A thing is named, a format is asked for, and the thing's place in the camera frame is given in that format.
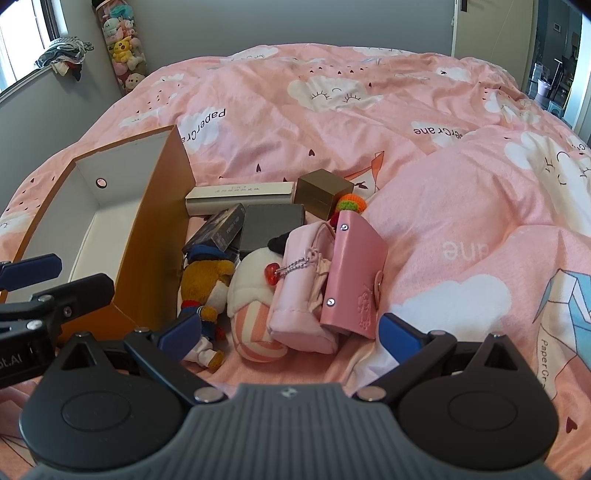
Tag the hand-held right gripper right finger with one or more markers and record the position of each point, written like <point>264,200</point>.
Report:
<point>397,333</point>

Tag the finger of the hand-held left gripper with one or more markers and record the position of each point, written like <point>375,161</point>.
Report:
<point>78,290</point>
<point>32,271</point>

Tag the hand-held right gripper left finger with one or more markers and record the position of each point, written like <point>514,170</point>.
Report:
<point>180,333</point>

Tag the brown bear plush toy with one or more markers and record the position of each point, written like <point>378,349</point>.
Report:
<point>205,277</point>

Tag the pink leather card wallet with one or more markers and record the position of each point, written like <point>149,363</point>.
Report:
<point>355,258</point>

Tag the orange cardboard box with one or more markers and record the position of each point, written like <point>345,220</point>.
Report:
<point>152,240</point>

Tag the white pink striped plush toy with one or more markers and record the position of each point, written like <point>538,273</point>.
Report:
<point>254,281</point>

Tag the pink fabric pouch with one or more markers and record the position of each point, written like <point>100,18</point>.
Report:
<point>295,318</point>

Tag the illustrated cover book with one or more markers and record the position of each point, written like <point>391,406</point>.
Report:
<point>217,228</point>

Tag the orange green knit ball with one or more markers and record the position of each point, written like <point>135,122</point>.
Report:
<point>351,203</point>

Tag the dark grey book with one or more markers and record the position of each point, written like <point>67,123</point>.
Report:
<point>270,226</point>

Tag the cream white book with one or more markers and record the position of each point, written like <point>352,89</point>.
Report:
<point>240,196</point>

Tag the small gold box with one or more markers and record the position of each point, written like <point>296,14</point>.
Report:
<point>318,194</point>

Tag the pink printed blanket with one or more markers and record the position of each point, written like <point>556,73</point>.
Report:
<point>323,138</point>

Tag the pile of clothes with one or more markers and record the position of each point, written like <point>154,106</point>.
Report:
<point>64,50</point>

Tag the window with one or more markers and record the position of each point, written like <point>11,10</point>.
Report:
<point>18,37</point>

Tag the hanging column of plush toys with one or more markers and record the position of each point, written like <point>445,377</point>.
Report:
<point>121,46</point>

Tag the cream door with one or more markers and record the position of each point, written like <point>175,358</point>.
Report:
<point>498,27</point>

